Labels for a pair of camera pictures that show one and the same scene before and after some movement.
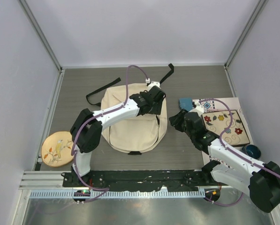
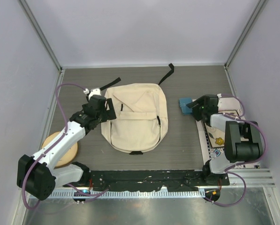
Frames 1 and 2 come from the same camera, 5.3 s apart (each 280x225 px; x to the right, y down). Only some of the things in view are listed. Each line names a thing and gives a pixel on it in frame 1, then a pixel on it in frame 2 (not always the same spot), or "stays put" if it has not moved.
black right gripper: (175, 121) → (197, 116)
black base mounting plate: (164, 179) stays put
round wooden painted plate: (57, 149) stays put
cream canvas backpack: (139, 133) stays put
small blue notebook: (186, 103) stays put
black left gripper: (157, 109) → (110, 115)
